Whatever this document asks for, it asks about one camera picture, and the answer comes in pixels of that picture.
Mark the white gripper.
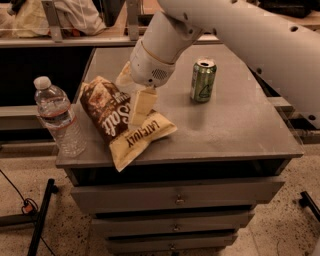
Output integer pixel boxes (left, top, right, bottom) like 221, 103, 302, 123
115, 39, 176, 126

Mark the brown chip bag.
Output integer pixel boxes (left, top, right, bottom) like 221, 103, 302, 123
80, 76, 177, 172

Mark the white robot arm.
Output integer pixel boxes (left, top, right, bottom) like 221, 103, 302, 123
117, 0, 320, 129

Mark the clear plastic water bottle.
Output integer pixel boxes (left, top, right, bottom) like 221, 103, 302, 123
34, 76, 86, 157

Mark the green soda can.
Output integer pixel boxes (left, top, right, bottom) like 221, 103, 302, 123
190, 57, 217, 103

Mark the white cloth on shelf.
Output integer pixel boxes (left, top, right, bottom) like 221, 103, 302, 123
0, 0, 106, 38

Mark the top grey drawer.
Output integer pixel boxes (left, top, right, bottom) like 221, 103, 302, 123
71, 177, 284, 214

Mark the grey drawer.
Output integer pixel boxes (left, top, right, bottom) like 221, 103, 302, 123
107, 233, 237, 254
92, 210, 254, 237
71, 177, 284, 214

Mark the grey metal drawer cabinet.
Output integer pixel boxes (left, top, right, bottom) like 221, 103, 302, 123
57, 44, 303, 246

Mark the middle grey drawer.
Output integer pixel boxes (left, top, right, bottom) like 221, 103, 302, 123
92, 210, 254, 237

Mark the bottom grey drawer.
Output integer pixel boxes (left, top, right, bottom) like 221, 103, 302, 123
107, 233, 237, 254

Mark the black stand leg left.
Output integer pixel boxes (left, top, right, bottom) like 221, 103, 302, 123
0, 179, 59, 256

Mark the black object top right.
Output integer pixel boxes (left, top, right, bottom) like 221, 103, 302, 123
258, 0, 320, 18

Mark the black stand foot right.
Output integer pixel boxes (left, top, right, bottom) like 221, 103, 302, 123
299, 191, 320, 222

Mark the grey metal shelf rail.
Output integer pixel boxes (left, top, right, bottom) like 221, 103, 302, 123
0, 0, 320, 49

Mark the black cable with orange clip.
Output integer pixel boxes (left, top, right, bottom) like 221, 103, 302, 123
0, 169, 58, 256

